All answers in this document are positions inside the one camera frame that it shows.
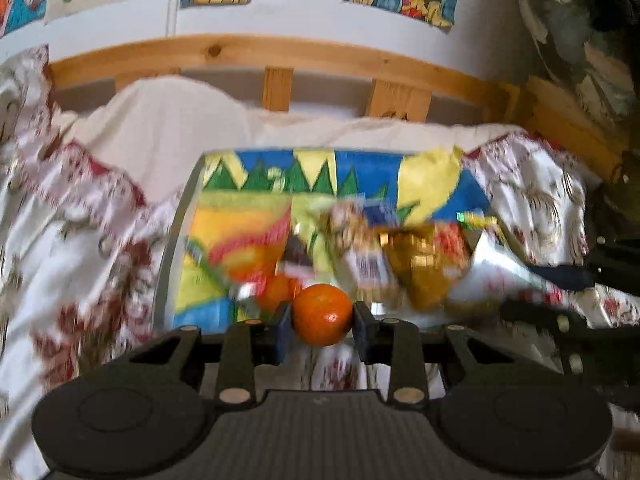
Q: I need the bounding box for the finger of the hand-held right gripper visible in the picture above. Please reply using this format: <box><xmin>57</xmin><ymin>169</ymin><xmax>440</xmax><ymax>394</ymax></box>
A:
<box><xmin>499</xmin><ymin>299</ymin><xmax>572</xmax><ymax>334</ymax></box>
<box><xmin>529</xmin><ymin>264</ymin><xmax>602</xmax><ymax>292</ymax></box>

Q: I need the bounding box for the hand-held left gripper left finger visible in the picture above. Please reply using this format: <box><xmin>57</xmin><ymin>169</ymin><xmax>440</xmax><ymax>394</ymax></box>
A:
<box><xmin>127</xmin><ymin>301</ymin><xmax>293</xmax><ymax>407</ymax></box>

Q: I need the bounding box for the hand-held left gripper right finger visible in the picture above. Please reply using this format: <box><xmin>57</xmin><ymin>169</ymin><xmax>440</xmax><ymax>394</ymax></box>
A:
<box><xmin>352</xmin><ymin>301</ymin><xmax>522</xmax><ymax>407</ymax></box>

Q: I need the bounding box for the tangerine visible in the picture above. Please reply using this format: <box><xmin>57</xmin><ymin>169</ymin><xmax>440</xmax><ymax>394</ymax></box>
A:
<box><xmin>292</xmin><ymin>284</ymin><xmax>354</xmax><ymax>347</ymax></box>
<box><xmin>257</xmin><ymin>275</ymin><xmax>297</xmax><ymax>313</ymax></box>

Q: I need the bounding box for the gold foil snack packet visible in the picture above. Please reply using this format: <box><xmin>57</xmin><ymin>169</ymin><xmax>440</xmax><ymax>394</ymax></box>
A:
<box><xmin>384</xmin><ymin>226</ymin><xmax>472</xmax><ymax>312</ymax></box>

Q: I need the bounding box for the orange clear noodle snack packet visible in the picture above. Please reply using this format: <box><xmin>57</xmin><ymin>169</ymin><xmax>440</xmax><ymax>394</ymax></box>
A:
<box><xmin>190</xmin><ymin>204</ymin><xmax>297</xmax><ymax>287</ymax></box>

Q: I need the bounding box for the grey shallow box with drawing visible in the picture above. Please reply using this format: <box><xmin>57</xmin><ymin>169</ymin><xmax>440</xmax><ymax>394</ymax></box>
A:
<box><xmin>154</xmin><ymin>148</ymin><xmax>547</xmax><ymax>333</ymax></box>

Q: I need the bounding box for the floral satin blanket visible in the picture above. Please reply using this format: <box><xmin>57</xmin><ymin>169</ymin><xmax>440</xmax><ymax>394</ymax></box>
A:
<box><xmin>0</xmin><ymin>45</ymin><xmax>640</xmax><ymax>480</ymax></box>

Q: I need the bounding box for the grey patterned hanging cloth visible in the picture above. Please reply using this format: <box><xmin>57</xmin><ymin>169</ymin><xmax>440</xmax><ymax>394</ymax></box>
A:
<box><xmin>514</xmin><ymin>0</ymin><xmax>640</xmax><ymax>118</ymax></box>

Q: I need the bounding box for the wooden bed headboard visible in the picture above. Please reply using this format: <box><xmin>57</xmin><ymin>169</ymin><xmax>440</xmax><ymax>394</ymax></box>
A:
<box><xmin>47</xmin><ymin>34</ymin><xmax>628</xmax><ymax>182</ymax></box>

